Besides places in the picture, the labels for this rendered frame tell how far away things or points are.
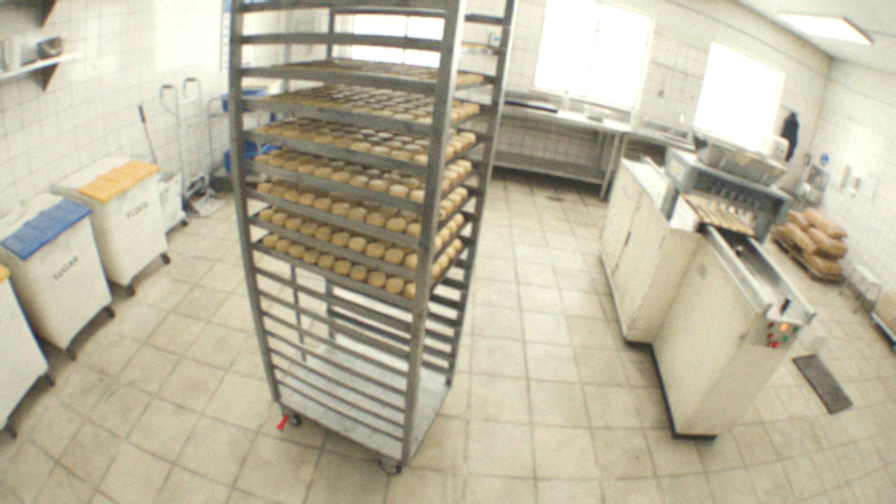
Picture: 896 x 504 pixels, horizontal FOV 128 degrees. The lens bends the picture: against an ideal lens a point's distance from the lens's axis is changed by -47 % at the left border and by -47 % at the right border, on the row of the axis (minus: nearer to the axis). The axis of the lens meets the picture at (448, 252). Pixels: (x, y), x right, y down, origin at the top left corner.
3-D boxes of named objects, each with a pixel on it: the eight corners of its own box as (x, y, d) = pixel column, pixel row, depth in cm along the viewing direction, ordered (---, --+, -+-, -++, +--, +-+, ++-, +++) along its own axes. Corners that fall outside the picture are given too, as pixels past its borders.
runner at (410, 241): (438, 249, 98) (440, 238, 97) (434, 254, 96) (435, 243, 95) (247, 192, 115) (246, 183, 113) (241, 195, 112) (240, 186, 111)
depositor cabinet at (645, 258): (594, 250, 339) (621, 158, 298) (666, 265, 332) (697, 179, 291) (619, 349, 229) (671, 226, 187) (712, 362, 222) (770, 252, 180)
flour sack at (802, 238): (779, 229, 418) (783, 218, 409) (795, 233, 420) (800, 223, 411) (810, 257, 355) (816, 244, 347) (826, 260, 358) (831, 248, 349)
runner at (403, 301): (431, 308, 107) (432, 299, 106) (427, 314, 105) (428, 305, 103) (252, 243, 124) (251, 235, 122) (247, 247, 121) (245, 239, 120)
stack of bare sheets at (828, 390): (851, 405, 178) (853, 402, 176) (830, 414, 174) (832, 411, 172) (814, 356, 229) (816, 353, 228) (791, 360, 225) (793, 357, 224)
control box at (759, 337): (748, 339, 133) (764, 312, 126) (785, 345, 130) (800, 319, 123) (751, 345, 129) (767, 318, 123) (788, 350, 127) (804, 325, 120)
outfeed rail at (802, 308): (674, 172, 293) (676, 165, 290) (677, 173, 293) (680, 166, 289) (805, 325, 120) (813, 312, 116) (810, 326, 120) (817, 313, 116)
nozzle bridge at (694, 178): (653, 202, 216) (670, 147, 199) (748, 228, 209) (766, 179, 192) (670, 226, 187) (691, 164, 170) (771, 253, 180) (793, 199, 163)
